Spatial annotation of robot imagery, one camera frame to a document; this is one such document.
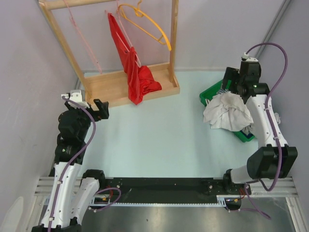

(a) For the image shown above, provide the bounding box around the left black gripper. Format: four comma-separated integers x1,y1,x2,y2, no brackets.
65,99,109,139

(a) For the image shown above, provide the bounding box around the white tank top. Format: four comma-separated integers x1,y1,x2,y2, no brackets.
203,92,253,131

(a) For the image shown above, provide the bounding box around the pink wire hanger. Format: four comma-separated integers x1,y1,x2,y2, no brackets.
63,0,103,74

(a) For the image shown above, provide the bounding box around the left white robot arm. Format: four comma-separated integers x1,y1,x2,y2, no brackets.
32,99,109,232

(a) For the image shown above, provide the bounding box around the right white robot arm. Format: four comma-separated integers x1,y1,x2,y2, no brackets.
223,58,298,194

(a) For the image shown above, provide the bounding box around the red tank top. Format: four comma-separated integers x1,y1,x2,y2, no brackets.
107,13,162,105

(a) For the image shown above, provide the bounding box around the pink hanger under red top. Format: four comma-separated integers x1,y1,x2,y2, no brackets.
105,11,141,70

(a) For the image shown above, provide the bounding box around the yellow hanger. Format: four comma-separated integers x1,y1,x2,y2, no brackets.
117,0,172,51

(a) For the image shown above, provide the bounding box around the white printed shirt pile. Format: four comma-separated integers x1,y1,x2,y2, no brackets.
217,89,231,95

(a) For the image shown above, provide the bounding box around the wooden clothes rack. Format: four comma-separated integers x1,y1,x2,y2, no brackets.
38,0,180,107

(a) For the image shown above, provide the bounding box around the green plastic bin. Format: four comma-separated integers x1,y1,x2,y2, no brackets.
199,80,255,143

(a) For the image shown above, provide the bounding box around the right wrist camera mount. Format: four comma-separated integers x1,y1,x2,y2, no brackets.
241,53,259,63

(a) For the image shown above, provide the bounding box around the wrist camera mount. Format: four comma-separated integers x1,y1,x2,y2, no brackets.
61,89,90,108
241,53,259,63

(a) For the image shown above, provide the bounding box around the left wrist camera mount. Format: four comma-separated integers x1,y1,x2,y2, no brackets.
61,89,90,108

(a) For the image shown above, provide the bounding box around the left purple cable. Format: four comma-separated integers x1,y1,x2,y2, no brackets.
47,95,121,232

